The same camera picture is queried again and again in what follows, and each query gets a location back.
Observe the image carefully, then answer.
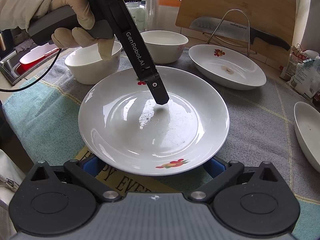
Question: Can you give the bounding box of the white bowl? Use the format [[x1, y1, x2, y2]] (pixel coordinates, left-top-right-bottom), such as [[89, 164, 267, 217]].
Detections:
[[141, 30, 189, 64], [65, 41, 122, 85]]

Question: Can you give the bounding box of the white floral plate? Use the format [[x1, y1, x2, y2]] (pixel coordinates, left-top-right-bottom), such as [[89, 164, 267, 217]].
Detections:
[[189, 44, 266, 90], [294, 102, 320, 172], [78, 66, 230, 176]]

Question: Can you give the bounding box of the gloved left hand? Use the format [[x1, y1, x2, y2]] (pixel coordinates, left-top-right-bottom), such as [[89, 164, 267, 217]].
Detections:
[[1, 0, 114, 61]]

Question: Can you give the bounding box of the glass jar green lid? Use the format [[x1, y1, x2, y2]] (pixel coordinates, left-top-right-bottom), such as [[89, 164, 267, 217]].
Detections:
[[124, 0, 145, 32]]

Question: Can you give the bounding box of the tall plastic wrap roll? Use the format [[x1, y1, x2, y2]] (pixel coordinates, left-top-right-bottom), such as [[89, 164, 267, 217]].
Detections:
[[145, 0, 159, 31]]

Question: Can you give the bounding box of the red white sink basket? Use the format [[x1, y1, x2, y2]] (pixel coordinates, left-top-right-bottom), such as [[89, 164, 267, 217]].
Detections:
[[16, 43, 59, 74]]

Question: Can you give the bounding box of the red white snack bag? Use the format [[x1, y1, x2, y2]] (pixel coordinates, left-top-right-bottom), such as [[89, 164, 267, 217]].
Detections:
[[280, 44, 319, 81]]

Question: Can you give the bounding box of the white seasoning bag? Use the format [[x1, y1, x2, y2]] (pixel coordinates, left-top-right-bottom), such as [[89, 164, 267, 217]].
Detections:
[[287, 56, 319, 100]]

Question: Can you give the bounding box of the bamboo cutting board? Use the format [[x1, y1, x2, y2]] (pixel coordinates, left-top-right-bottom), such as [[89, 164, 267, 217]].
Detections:
[[176, 0, 296, 44]]

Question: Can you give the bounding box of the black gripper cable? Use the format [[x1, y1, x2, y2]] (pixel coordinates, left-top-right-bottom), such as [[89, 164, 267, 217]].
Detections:
[[0, 48, 62, 92]]

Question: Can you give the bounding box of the kitchen knife black handle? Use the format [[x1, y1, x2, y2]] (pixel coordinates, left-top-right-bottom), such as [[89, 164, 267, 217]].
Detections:
[[189, 16, 291, 51]]

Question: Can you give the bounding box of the metal wire rack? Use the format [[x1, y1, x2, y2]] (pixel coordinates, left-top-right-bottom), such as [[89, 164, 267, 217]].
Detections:
[[197, 9, 251, 57]]

